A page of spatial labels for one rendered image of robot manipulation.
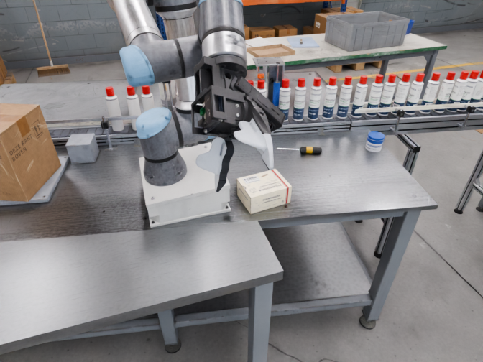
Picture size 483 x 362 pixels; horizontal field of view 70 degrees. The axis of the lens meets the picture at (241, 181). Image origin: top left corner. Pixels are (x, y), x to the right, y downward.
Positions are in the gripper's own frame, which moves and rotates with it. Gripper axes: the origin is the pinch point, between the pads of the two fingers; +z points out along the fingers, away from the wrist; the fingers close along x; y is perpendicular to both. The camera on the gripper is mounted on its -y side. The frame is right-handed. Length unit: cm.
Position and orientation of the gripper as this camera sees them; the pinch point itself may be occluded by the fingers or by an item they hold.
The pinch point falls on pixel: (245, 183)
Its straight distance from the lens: 55.0
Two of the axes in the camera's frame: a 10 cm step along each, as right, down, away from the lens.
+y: -8.3, -0.7, -5.6
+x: 5.6, -2.3, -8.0
